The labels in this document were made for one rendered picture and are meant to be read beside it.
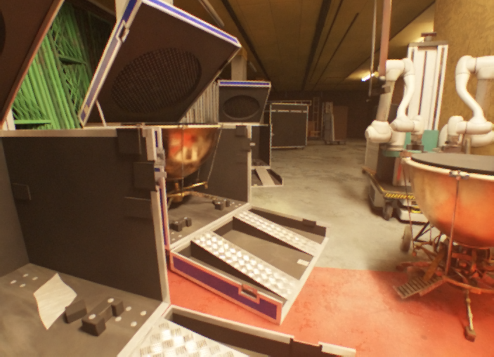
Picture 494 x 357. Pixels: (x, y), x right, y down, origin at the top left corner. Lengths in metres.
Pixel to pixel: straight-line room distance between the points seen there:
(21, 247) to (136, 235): 0.87
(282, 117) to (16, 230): 7.53
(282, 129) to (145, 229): 7.48
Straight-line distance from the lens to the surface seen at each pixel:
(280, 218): 2.22
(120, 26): 1.80
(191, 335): 1.12
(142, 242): 1.12
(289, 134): 8.39
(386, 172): 3.03
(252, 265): 1.57
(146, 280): 1.22
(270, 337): 1.13
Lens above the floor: 0.97
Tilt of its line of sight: 12 degrees down
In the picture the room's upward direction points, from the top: straight up
